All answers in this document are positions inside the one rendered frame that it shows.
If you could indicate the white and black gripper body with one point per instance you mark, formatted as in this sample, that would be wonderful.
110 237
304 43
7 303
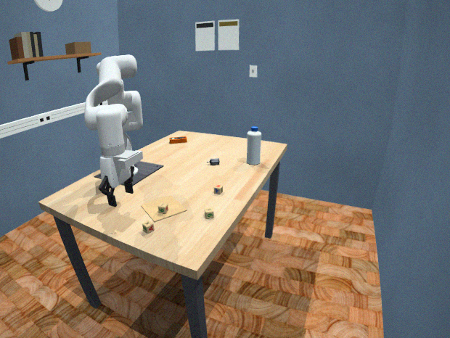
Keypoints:
109 167

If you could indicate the small cream letter block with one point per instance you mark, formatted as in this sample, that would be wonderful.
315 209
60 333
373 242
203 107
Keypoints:
163 208
148 226
209 213

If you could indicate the white bottle with blue cap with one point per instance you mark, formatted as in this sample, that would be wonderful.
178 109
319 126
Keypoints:
253 146

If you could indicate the tan square mat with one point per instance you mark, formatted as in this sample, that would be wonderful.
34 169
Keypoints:
174 208

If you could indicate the small wooden letter block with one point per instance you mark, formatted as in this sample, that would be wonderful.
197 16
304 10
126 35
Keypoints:
218 189

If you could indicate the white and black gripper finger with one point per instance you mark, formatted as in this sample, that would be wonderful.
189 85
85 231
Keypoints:
128 183
110 197

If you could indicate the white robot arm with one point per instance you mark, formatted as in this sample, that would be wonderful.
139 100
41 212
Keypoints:
113 123

